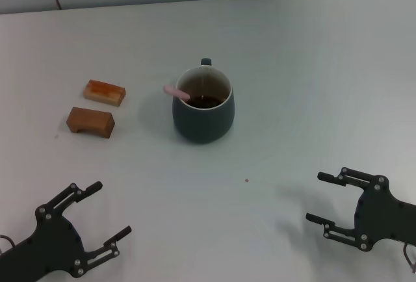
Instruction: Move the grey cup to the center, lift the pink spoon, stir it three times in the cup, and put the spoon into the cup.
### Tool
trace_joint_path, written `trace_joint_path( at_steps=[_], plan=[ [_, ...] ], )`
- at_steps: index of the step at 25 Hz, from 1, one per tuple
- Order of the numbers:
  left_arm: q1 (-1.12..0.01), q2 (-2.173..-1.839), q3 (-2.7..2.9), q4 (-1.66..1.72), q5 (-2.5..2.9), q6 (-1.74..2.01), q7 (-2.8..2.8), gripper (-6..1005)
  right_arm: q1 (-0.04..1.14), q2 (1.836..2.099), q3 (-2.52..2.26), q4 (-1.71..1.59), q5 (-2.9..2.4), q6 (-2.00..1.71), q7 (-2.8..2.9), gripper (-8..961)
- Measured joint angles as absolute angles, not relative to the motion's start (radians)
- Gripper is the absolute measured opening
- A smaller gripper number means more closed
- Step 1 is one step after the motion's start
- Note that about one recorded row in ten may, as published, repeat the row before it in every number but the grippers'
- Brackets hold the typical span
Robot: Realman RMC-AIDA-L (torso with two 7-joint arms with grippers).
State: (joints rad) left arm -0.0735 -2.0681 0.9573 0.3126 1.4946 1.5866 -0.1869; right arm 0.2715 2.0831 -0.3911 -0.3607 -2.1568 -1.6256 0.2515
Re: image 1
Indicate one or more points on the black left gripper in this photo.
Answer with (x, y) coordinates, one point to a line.
(42, 249)

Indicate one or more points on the dark grey ceramic mug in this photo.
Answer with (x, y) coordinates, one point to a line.
(203, 121)

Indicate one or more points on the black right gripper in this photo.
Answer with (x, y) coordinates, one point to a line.
(380, 217)

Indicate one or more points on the light stained wooden block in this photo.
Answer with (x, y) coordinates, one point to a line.
(104, 93)

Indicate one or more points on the dark brown wooden block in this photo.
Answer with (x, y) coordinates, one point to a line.
(91, 121)

